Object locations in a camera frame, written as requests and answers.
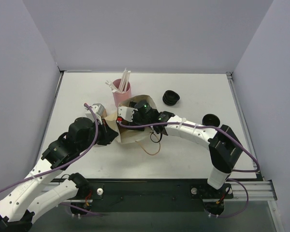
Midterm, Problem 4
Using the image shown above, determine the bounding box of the brown paper bag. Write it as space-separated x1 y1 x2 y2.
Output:
104 95 161 156

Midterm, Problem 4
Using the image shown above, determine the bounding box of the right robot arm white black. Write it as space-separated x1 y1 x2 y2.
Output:
129 100 242 197

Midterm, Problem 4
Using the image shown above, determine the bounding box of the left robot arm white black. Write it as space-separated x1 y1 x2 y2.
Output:
0 117 118 232

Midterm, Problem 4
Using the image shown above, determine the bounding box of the stack of black lids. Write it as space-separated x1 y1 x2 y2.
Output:
162 90 180 106

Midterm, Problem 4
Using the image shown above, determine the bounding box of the pink straw holder cup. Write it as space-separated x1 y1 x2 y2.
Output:
113 82 131 107

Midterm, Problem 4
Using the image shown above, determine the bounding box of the white paper straw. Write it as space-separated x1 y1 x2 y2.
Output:
123 71 131 92
118 68 128 92

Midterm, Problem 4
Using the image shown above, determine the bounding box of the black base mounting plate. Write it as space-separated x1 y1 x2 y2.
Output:
71 179 233 213

